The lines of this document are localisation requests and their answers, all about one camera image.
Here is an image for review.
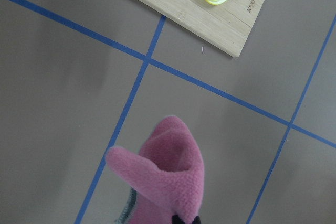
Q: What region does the pink fleece cloth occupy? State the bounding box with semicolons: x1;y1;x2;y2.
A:
105;115;205;223

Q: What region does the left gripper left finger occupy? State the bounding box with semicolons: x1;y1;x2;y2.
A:
172;215;182;224

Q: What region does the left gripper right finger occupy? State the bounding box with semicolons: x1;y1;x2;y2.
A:
192;216;201;224

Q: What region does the wooden cutting board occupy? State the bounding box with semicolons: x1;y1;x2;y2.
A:
139;0;265;57

